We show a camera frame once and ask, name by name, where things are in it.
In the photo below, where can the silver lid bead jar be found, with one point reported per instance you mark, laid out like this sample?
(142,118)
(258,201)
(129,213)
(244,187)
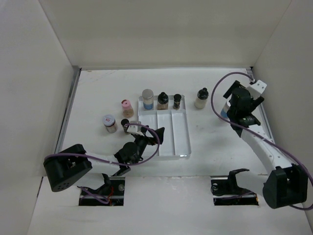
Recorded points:
(225,109)
(148,99)

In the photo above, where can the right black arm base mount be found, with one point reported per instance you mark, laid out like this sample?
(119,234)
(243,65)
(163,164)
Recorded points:
(226,191)

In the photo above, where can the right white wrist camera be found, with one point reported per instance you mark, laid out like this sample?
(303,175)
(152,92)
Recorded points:
(257,89)

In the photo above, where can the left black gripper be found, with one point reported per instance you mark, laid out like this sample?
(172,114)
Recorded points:
(144,131)

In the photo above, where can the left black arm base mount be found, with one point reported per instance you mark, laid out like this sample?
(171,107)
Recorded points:
(110,193)

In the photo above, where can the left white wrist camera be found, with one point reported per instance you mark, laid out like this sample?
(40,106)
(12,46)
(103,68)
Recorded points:
(134,128)

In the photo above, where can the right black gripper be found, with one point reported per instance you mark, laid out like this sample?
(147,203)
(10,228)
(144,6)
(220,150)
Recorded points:
(254,103)

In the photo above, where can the small black cap spice bottle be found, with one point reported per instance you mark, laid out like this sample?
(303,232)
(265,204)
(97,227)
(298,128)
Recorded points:
(177,100)

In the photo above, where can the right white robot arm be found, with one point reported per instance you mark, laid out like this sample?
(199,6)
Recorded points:
(287,183)

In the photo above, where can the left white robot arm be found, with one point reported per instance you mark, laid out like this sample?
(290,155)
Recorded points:
(65,168)

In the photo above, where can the white red lid jar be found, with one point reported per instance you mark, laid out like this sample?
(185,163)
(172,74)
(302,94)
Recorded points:
(110,123)

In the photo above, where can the black cap brown chunk bottle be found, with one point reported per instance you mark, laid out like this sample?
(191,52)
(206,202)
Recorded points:
(162,101)

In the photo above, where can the pink lid spice bottle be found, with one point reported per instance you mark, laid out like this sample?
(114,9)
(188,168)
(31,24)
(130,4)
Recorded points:
(128,111)

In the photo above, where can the small black cap pepper bottle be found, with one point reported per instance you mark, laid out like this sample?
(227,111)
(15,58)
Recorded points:
(124,123)

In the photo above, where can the white divided organizer tray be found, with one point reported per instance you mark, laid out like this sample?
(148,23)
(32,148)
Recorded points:
(176,140)

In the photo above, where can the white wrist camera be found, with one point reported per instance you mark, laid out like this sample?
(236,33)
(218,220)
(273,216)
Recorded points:
(134,128)
(257,89)

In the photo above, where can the black cap white powder bottle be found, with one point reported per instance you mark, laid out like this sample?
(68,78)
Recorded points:
(201,99)

